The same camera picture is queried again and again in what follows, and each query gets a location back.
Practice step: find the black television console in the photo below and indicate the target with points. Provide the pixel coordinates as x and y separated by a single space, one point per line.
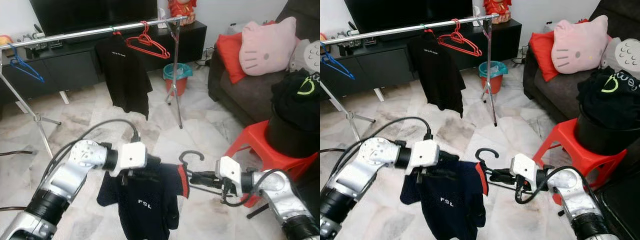
385 70
75 75

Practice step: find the black t-shirt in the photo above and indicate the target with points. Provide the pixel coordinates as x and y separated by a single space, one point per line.
122 75
437 75

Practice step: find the yellow round toy head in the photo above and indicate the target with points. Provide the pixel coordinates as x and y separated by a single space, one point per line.
4 40

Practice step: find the red bin teal liner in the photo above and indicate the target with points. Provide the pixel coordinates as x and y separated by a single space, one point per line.
177 82
492 80

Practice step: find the black clothes hanger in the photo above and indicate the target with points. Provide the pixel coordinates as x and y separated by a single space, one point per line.
487 149
192 151

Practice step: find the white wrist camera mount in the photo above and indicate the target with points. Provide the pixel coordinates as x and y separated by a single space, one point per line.
425 152
131 155
229 169
522 167

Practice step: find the red Buddha statue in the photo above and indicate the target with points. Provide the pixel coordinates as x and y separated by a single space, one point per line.
182 10
496 9

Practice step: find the pink cat face cushion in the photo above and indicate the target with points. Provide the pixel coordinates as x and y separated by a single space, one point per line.
267 47
580 45

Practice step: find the black bucket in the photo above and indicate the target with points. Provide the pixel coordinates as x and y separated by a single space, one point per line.
290 142
600 140

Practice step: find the red cushion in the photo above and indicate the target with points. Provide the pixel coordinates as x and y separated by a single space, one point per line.
542 52
231 55

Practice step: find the grey round creature cushion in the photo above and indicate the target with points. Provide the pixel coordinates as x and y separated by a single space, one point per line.
622 57
307 55

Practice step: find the blue clothes hanger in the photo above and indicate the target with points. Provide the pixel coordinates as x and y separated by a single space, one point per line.
351 76
41 79

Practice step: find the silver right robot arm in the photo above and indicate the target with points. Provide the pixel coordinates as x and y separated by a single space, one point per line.
570 192
280 200

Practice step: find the black flat television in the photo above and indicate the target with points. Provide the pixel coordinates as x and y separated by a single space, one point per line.
90 15
405 12

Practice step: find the silver clothes rack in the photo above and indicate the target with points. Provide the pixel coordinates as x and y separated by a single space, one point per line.
400 31
90 32

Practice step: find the dark brown sofa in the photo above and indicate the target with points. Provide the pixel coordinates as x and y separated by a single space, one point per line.
250 95
555 95

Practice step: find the red hanger green hook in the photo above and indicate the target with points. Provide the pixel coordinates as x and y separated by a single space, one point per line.
118 33
429 31

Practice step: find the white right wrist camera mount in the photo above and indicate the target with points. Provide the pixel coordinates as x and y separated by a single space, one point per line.
229 169
522 167

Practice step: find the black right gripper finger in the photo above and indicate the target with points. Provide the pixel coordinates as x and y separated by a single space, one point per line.
500 172
205 175
502 179
207 182

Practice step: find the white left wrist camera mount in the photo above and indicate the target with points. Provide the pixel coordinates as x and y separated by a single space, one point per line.
131 155
425 152

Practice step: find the red plastic stool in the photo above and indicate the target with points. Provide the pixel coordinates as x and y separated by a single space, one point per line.
255 140
560 140

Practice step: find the white tissue pack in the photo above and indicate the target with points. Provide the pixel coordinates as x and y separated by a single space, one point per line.
161 14
476 12

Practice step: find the navy t-shirt red collar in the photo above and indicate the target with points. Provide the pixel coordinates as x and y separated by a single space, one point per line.
140 210
445 215

